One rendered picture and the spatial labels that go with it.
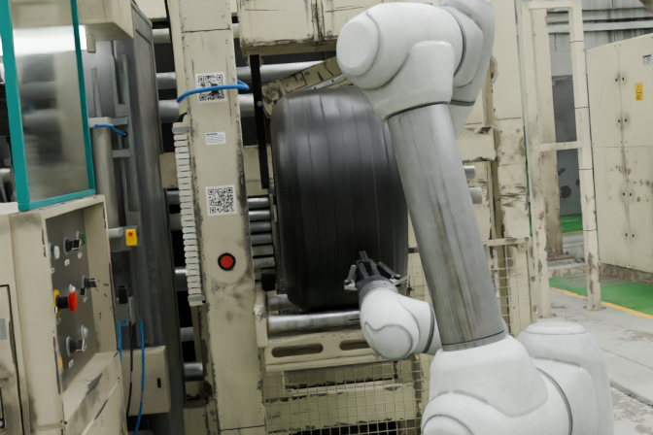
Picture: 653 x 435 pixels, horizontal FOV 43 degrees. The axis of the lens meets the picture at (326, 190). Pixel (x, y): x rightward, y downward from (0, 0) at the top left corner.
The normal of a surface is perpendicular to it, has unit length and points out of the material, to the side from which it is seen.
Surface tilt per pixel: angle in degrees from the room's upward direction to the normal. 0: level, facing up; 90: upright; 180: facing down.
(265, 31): 90
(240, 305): 90
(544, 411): 67
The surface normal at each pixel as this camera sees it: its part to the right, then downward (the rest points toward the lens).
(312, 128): 0.00, -0.59
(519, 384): 0.57, -0.27
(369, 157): 0.04, -0.33
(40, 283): 0.07, 0.04
